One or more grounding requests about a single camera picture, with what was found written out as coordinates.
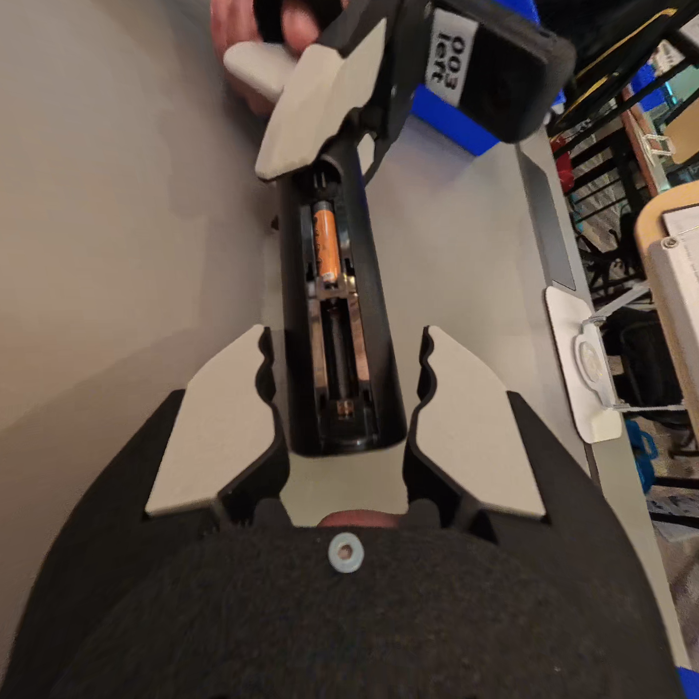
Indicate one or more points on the red bag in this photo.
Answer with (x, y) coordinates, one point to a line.
(562, 164)

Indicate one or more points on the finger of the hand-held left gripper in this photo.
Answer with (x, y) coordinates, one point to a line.
(382, 131)
(322, 104)

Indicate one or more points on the blue bag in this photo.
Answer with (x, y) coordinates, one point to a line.
(640, 453)

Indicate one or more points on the black remote control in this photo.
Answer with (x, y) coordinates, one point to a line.
(382, 349)

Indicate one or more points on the black backpack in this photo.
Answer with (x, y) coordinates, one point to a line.
(644, 355)

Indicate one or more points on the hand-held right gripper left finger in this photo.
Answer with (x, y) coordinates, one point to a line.
(218, 437)

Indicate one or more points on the orange battery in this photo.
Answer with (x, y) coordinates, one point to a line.
(326, 240)

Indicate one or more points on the person's left hand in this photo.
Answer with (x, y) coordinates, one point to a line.
(232, 27)

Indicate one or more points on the grey desk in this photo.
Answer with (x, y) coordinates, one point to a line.
(109, 218)

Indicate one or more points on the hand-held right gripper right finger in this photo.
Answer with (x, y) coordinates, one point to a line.
(480, 437)

